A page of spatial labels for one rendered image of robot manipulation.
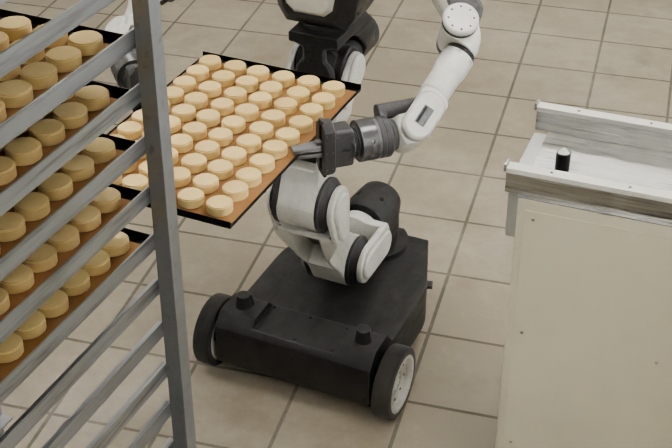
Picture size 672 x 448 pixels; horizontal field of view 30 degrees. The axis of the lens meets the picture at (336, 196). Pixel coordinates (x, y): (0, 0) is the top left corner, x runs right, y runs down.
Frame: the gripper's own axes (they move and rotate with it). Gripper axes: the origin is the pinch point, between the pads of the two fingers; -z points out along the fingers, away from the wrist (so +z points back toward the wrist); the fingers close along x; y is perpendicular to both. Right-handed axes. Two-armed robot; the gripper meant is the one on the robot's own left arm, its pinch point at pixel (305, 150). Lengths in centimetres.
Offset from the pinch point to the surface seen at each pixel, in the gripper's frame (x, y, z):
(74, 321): 14, 58, -56
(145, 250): 14, 44, -42
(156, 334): -3, 43, -42
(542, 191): -14, 11, 49
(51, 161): 42, 58, -56
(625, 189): -10, 22, 62
